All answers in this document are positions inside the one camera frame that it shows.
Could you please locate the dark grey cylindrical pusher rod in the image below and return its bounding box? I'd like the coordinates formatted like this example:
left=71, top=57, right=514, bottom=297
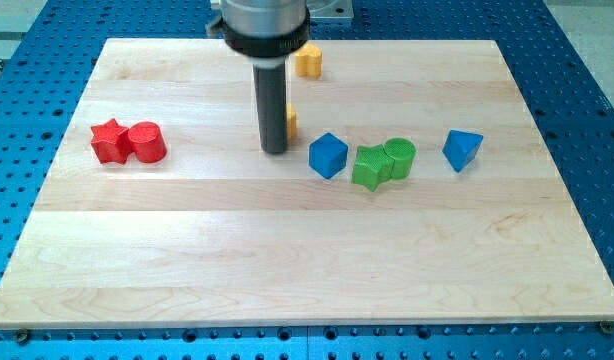
left=253, top=60, right=288, bottom=154

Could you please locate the yellow hexagon block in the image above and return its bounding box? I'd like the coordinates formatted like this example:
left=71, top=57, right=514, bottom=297
left=286, top=103, right=297, bottom=140

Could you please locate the yellow heart block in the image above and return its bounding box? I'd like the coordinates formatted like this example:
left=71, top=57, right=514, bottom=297
left=295, top=43, right=322, bottom=78

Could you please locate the blue cube block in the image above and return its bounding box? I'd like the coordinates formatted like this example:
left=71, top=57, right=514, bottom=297
left=308, top=133, right=348, bottom=179

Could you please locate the green star block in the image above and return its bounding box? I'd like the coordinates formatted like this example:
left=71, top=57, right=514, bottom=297
left=351, top=145, right=394, bottom=191

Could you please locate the red cylinder block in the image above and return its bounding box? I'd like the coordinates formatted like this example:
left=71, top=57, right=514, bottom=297
left=128, top=121, right=167, bottom=163

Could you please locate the green cylinder block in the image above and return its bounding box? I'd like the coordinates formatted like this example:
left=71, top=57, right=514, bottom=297
left=384, top=138, right=416, bottom=180

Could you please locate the red star block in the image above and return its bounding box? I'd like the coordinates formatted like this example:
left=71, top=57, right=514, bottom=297
left=90, top=118, right=132, bottom=164

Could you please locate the light wooden board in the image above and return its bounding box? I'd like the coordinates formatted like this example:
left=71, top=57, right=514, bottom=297
left=0, top=38, right=614, bottom=329

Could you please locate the blue triangular prism block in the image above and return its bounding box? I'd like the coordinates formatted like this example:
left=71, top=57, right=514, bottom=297
left=442, top=130, right=484, bottom=172

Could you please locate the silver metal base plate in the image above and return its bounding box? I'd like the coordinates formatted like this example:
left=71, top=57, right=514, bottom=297
left=306, top=0, right=354, bottom=20

